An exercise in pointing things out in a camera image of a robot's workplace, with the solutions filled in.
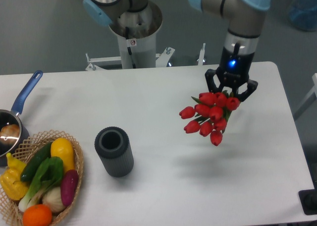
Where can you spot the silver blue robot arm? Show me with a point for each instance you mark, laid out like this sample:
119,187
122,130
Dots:
246,19

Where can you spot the black box at table edge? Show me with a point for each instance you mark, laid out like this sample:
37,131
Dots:
308,199

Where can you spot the blue handled saucepan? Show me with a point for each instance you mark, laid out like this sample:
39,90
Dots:
8,117

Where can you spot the yellow squash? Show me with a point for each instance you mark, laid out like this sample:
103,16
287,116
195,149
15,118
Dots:
63,149

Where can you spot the beige garlic bulb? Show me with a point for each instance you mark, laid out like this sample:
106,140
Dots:
52,199

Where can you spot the white metal frame right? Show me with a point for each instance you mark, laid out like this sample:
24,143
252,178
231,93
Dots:
307,100

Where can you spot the purple eggplant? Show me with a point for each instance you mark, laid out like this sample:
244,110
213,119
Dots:
68,187

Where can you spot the green bok choy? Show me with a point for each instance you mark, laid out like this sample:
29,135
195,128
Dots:
48,175

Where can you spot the blue translucent container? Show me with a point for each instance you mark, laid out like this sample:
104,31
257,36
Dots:
303,14

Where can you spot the brown bread roll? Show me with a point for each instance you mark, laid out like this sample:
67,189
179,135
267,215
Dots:
9,134

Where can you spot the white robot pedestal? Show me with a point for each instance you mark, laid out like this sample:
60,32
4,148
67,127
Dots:
136,34

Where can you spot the yellow bell pepper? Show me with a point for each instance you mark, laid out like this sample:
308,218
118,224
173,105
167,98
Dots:
10,181

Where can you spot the woven wicker basket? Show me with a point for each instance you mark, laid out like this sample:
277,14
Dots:
9,212

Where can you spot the red tulip bouquet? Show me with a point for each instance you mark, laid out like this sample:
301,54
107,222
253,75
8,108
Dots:
210,115

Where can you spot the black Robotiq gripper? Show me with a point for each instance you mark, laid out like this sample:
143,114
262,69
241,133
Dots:
233,72

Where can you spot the orange fruit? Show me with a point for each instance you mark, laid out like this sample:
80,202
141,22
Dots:
38,215

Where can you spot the green cucumber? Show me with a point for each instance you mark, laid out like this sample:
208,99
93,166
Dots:
30,170

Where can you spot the dark grey ribbed vase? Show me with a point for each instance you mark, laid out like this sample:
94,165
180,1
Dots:
112,145

